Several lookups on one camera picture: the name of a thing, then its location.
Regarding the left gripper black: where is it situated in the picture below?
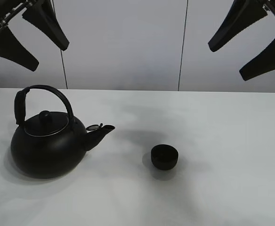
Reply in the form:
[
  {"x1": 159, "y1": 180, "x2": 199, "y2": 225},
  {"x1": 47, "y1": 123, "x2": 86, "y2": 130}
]
[{"x1": 0, "y1": 0, "x2": 69, "y2": 71}]

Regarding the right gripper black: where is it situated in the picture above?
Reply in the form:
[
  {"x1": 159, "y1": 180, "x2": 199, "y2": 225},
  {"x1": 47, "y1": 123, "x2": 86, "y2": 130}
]
[{"x1": 208, "y1": 0, "x2": 275, "y2": 81}]

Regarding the black round teapot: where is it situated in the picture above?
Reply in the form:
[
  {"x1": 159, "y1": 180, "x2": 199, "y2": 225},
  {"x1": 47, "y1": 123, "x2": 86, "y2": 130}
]
[{"x1": 10, "y1": 85, "x2": 115, "y2": 179}]

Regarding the small black teacup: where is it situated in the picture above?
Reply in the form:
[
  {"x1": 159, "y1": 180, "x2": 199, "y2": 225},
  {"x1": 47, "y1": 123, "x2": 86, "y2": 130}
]
[{"x1": 151, "y1": 144, "x2": 178, "y2": 170}]

